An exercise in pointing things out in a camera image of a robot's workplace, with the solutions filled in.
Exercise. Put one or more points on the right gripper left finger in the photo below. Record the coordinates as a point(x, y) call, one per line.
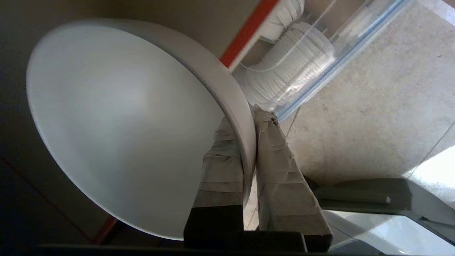
point(221, 177)

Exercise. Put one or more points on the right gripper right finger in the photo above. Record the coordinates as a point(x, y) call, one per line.
point(284, 185)

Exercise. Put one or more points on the white round plate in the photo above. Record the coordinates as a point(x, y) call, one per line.
point(128, 124)

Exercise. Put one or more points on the clear plastic sheet blue edge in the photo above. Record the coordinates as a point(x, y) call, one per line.
point(341, 53)

